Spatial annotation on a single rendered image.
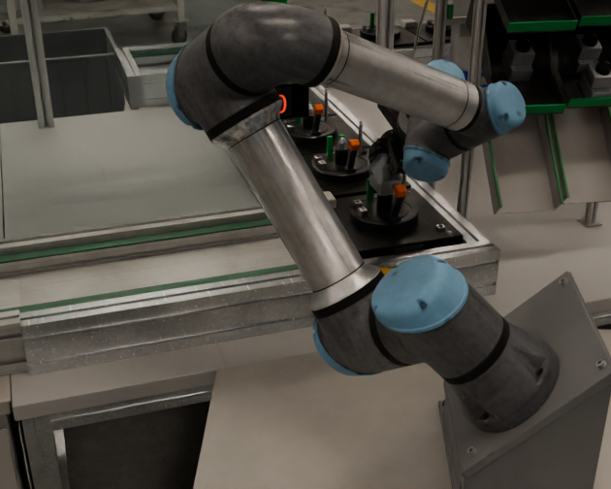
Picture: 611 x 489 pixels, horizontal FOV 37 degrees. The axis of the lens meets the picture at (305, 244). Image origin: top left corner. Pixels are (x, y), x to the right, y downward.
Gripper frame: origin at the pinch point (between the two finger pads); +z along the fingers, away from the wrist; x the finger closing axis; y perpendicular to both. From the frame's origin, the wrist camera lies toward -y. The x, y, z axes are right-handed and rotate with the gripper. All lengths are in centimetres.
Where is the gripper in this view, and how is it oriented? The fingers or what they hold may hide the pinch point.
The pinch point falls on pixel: (384, 165)
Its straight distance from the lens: 179.9
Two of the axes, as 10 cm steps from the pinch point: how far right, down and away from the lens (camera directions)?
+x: 9.5, -1.5, 2.6
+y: 2.4, 9.1, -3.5
